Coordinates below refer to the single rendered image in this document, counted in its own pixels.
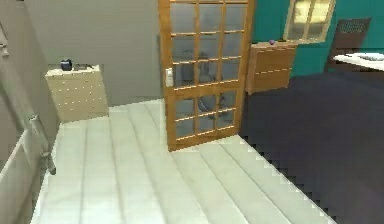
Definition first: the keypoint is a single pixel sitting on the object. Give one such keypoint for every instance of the wooden glass-paned room door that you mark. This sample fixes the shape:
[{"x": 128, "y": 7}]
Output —
[{"x": 206, "y": 76}]

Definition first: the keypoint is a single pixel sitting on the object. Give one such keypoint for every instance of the brown wooden chest of drawers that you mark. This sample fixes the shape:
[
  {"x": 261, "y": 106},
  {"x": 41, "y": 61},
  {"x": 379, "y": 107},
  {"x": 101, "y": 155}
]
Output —
[{"x": 269, "y": 66}]

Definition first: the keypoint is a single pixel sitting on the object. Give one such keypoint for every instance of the small purple ball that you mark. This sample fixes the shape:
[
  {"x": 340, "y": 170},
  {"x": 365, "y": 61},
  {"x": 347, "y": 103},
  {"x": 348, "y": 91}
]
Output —
[{"x": 272, "y": 42}]

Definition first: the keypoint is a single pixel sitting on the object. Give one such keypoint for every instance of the cream chest of drawers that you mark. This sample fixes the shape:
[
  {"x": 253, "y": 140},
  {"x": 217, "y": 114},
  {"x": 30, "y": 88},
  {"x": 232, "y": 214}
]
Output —
[{"x": 78, "y": 93}]

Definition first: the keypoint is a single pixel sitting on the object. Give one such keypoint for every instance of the small black box object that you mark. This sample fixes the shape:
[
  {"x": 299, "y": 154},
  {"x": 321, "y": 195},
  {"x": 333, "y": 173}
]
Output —
[{"x": 66, "y": 64}]

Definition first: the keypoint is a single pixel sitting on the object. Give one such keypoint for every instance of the wooden framed window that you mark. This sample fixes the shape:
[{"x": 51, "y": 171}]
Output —
[{"x": 309, "y": 19}]

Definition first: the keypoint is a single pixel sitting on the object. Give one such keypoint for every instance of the dark brown chair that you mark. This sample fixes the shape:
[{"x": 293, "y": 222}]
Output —
[{"x": 346, "y": 43}]

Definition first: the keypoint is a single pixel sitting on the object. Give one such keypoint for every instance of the grey metal rail post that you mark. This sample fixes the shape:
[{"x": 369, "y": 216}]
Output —
[{"x": 41, "y": 141}]

